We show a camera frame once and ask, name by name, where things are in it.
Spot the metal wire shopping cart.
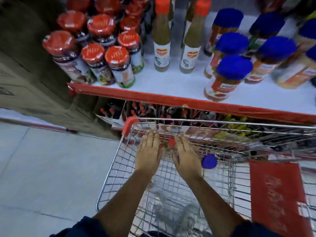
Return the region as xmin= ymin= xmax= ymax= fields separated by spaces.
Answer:
xmin=96 ymin=117 xmax=316 ymax=237

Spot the white shelf with red edge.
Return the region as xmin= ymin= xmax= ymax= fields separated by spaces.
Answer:
xmin=67 ymin=7 xmax=316 ymax=125

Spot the red cart seat flap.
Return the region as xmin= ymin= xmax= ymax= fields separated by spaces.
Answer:
xmin=249 ymin=161 xmax=313 ymax=237

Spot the group of blue lid jars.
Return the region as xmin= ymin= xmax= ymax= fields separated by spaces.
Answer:
xmin=204 ymin=8 xmax=316 ymax=102

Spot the green sauce bottle orange cap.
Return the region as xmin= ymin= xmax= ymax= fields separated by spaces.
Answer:
xmin=151 ymin=0 xmax=174 ymax=72
xmin=179 ymin=0 xmax=212 ymax=74
xmin=181 ymin=0 xmax=198 ymax=50

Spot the row of dark sauce bottles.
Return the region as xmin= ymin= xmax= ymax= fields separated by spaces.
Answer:
xmin=99 ymin=101 xmax=250 ymax=137

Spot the person's dark blue clothing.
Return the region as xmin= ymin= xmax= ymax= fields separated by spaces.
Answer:
xmin=49 ymin=216 xmax=284 ymax=237

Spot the person's right forearm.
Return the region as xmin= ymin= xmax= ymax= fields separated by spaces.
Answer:
xmin=184 ymin=176 xmax=245 ymax=237

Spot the blue cap jar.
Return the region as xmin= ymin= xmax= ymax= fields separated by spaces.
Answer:
xmin=201 ymin=154 xmax=218 ymax=170

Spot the person's left forearm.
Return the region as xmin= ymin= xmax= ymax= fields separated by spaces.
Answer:
xmin=93 ymin=170 xmax=161 ymax=237

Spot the group of red lid jars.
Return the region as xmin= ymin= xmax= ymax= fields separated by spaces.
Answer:
xmin=42 ymin=0 xmax=151 ymax=89

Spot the person's left hand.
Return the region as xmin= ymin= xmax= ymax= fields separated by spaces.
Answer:
xmin=134 ymin=129 xmax=163 ymax=176

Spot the person's right hand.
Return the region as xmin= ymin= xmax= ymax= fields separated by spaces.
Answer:
xmin=171 ymin=133 xmax=204 ymax=181

